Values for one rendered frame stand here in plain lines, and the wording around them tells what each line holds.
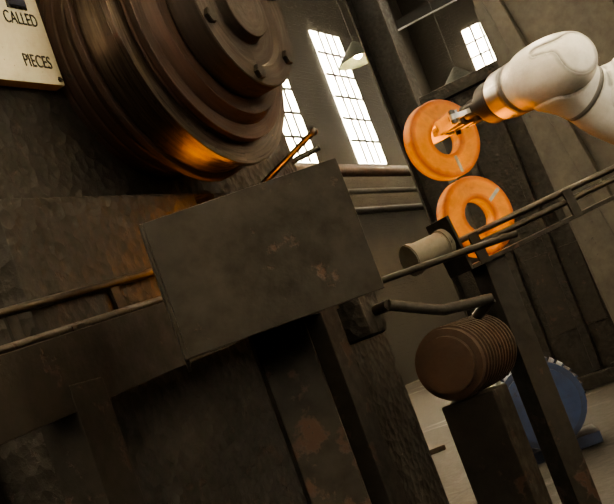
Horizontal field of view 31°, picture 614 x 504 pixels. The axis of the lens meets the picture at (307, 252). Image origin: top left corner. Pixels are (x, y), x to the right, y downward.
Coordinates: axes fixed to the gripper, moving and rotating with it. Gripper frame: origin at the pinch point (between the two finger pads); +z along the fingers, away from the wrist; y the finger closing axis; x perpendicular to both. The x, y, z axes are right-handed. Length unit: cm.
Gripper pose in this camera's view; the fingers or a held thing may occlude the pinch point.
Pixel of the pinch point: (439, 132)
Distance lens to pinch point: 211.3
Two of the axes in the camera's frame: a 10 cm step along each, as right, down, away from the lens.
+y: 8.4, -2.6, 4.7
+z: -4.3, 2.1, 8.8
